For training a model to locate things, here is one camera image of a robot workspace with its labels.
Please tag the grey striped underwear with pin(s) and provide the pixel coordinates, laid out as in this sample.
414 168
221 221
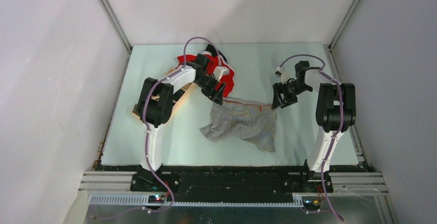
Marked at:
251 121

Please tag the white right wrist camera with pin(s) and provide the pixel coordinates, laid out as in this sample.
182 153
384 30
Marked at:
284 75

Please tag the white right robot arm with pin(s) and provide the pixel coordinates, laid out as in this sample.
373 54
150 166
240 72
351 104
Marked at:
335 109

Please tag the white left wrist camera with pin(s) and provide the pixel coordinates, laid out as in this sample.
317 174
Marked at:
220 71

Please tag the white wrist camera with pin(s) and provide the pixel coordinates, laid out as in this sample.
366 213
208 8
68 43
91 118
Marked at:
284 75
220 71

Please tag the red garment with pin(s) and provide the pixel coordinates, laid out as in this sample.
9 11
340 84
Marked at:
226 77

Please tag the aluminium front frame rail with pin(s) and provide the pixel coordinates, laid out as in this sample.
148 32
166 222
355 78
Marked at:
110 187

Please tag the wooden compartment organizer box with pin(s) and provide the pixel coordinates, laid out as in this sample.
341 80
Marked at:
169 96

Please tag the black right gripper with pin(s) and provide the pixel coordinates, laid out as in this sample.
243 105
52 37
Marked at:
287 100

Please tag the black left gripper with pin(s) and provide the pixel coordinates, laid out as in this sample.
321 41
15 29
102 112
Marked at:
211 92

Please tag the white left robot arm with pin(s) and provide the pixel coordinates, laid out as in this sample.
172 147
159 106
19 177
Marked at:
153 135

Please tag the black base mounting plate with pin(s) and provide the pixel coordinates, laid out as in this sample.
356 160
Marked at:
294 178

